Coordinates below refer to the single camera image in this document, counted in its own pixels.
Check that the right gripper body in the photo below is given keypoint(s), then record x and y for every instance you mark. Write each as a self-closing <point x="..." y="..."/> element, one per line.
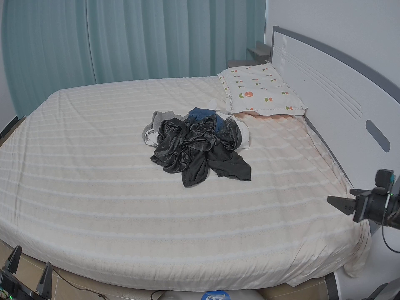
<point x="372" y="208"/>

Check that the blue-green curtain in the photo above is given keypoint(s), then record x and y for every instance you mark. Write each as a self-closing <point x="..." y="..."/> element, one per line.
<point x="47" y="42"/>
<point x="175" y="27"/>

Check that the pile of clothes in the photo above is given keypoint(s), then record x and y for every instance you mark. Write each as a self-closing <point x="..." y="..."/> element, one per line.
<point x="187" y="145"/>

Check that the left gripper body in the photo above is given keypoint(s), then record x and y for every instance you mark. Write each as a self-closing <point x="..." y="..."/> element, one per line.
<point x="18" y="287"/>

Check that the grey bedside table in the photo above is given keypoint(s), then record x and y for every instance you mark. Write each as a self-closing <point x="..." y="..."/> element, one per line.
<point x="250" y="58"/>

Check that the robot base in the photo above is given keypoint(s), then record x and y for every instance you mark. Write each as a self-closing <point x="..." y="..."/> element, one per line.
<point x="187" y="295"/>

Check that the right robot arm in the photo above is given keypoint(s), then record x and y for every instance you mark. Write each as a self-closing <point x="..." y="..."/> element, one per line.
<point x="395" y="209"/>

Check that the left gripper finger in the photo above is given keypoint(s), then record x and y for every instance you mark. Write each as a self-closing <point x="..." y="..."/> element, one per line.
<point x="14" y="261"/>
<point x="45" y="281"/>

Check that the white printed pillow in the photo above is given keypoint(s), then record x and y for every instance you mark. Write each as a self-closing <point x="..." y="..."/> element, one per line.
<point x="259" y="86"/>

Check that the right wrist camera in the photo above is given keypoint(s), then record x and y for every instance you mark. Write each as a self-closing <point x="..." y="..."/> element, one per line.
<point x="384" y="180"/>

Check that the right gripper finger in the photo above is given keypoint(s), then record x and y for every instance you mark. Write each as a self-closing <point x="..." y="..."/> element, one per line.
<point x="345" y="205"/>
<point x="361" y="192"/>

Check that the bed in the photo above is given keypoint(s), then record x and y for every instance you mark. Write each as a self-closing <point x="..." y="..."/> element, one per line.
<point x="93" y="167"/>

